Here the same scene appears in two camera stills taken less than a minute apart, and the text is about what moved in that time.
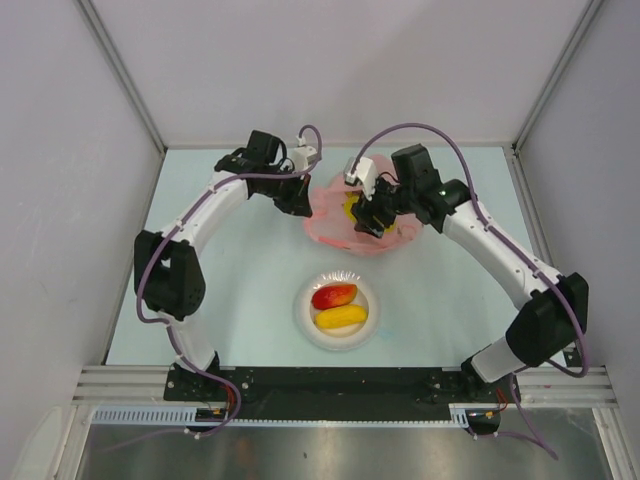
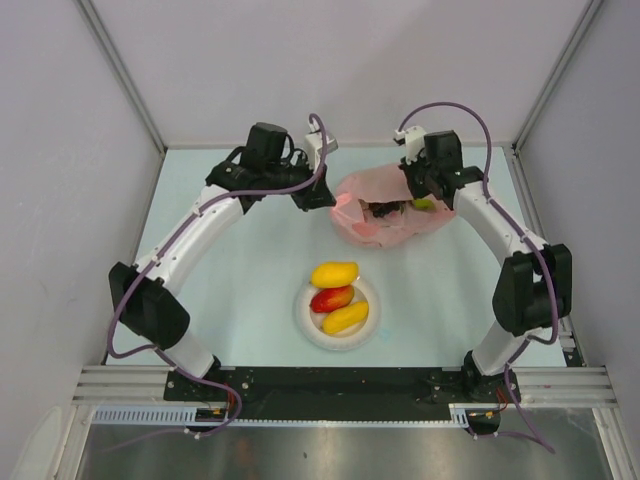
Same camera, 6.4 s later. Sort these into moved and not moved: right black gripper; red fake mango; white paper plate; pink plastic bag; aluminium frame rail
Moved: pink plastic bag; right black gripper
Not moved: aluminium frame rail; white paper plate; red fake mango
